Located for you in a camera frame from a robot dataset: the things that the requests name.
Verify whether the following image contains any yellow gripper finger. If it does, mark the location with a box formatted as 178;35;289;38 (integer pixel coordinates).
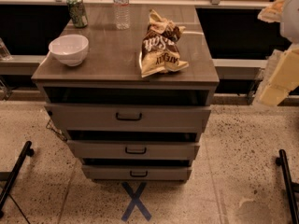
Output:
258;0;285;23
258;49;299;106

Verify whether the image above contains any grey drawer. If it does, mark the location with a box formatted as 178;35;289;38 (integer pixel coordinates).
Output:
82;165;192;181
67;140;199;161
45;104;210;133

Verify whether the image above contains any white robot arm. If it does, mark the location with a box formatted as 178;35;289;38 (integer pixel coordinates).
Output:
254;0;299;106

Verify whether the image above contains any grey drawer cabinet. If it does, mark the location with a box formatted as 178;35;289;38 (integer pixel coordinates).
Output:
32;5;219;168

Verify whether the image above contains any grey bottom drawer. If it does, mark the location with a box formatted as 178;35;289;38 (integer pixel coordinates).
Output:
82;165;192;181

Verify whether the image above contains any grey top drawer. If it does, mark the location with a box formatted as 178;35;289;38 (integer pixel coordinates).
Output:
45;104;210;133

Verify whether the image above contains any brown chip bag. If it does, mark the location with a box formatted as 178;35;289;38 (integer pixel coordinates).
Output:
140;9;189;77

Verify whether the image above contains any clear plastic water bottle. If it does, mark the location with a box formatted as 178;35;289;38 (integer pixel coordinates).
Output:
113;0;130;30

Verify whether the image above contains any blue tape cross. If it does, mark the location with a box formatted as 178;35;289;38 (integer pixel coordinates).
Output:
121;182;151;221

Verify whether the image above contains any green soda can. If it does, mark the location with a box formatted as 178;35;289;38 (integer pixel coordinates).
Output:
66;0;88;28

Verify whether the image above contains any white ceramic bowl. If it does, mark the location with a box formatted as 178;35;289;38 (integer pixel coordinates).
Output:
49;35;89;66

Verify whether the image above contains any black left stand leg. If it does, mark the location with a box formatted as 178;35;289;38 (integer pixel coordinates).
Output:
0;141;35;217

